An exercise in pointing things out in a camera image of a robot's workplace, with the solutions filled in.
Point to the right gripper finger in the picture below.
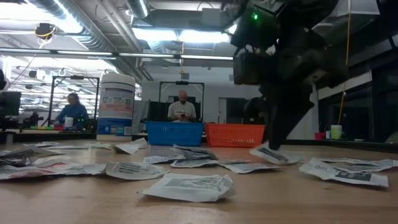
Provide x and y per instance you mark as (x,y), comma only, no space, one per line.
(275,118)
(295,112)

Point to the white packet black square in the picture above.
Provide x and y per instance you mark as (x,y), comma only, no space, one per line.
(135,170)
(342,175)
(275,155)

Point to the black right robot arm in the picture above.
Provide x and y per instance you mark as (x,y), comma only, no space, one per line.
(295,18)

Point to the small red container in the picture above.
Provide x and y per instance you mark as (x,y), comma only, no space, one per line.
(319,136)

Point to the black partition panel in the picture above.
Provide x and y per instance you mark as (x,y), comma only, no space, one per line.
(236,112)

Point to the orange plastic basket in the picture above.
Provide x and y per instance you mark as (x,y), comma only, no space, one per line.
(234,135)

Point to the pale green cup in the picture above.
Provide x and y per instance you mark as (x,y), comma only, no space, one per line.
(336,132)

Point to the person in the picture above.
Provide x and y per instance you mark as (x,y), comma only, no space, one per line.
(182,110)
(73,113)

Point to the blue plastic basket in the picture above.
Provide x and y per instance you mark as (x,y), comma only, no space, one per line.
(174,133)

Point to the crumpled white text packet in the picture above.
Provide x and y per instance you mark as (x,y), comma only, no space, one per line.
(189,188)

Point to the grey cloth panel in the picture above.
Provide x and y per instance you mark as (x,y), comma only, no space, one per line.
(140,116)

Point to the long LED light bar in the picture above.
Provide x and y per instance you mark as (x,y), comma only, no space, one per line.
(146,55)

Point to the long white strip packet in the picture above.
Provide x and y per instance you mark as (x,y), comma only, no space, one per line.
(129,147)

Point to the white wipes canister blue label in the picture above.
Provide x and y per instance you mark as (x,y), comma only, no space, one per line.
(115,105)

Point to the small white bottle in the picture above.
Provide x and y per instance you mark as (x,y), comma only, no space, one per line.
(68,123)

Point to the red flat item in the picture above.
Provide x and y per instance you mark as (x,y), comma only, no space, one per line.
(59,127)

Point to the green flat item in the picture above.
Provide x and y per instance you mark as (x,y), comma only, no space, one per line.
(38,127)

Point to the black monitor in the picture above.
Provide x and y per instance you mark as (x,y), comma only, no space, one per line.
(9,104)

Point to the black rig frame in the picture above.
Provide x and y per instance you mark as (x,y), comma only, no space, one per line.
(51,99)
(182,82)

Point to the large silver ventilation duct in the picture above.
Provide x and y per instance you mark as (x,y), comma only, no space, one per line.
(93,37)

